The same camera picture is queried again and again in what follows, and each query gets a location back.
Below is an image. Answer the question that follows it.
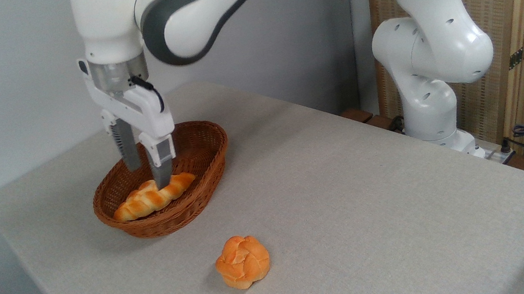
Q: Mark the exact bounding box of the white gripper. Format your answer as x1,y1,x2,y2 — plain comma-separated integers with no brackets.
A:
77,48,183,198

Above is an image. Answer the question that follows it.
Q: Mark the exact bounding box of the brown wicker basket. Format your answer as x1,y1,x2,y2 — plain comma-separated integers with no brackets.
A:
84,116,240,246

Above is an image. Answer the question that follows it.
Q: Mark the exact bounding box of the long braided bread loaf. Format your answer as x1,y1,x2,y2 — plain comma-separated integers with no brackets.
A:
109,170,201,224

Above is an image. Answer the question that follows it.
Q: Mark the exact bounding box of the metal screen hinge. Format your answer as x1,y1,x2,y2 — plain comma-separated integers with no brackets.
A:
505,39,524,71

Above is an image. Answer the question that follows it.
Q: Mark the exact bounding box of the round knotted bread roll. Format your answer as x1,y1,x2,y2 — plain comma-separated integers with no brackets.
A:
211,231,275,294

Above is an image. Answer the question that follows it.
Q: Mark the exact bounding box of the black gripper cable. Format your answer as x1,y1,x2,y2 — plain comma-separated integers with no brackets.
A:
128,72,166,117

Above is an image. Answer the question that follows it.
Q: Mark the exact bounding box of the brown wooden base block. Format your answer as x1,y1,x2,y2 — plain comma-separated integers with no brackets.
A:
340,102,406,140

